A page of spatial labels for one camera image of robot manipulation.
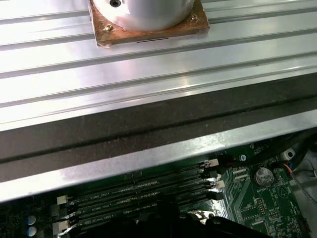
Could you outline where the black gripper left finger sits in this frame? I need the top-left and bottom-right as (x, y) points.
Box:
(68, 193), (179, 238)

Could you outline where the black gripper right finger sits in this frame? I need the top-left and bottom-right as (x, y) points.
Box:
(178, 213), (264, 238)

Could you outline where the black RAM slot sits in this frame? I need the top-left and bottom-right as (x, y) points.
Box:
(53, 192), (225, 235)
(53, 182), (225, 224)
(51, 171), (222, 216)
(56, 158), (220, 206)

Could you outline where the green motherboard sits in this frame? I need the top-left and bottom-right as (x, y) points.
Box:
(0, 143), (317, 238)

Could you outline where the silver coin cell battery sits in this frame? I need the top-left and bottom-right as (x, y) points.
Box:
(255, 166), (275, 188)

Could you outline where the black PC case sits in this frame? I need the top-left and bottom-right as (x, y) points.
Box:
(0, 73), (317, 238)

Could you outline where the black wire connector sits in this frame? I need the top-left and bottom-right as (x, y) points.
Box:
(219, 155), (235, 167)
(269, 161), (285, 172)

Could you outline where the multicolour wire bundle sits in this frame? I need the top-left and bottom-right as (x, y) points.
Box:
(283, 162), (317, 199)

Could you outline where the black internal cable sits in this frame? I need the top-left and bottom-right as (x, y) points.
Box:
(255, 130), (317, 172)

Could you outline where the brown square base plate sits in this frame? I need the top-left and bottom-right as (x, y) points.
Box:
(88, 0), (211, 49)

